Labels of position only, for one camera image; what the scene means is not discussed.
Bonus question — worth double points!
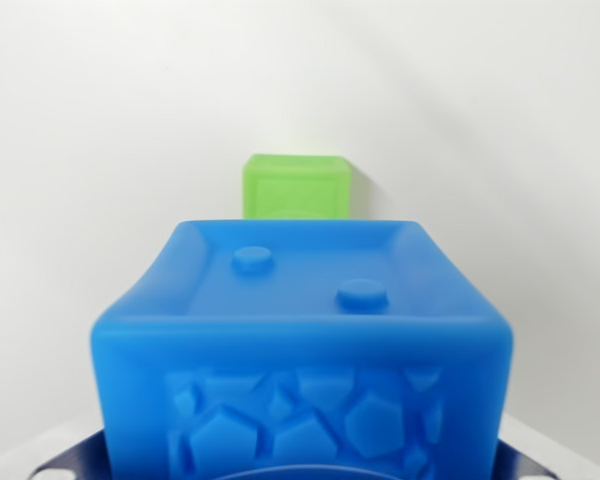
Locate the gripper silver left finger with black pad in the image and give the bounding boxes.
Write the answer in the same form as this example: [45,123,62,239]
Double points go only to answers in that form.
[26,418,112,480]

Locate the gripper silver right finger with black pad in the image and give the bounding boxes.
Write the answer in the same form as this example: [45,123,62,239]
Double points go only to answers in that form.
[493,415,579,480]

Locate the blue textured rubber cube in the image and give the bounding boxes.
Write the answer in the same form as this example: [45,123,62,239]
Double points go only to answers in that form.
[88,218,515,480]

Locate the green rubber cube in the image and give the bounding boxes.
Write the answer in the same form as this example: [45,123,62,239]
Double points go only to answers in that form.
[242,152,370,222]

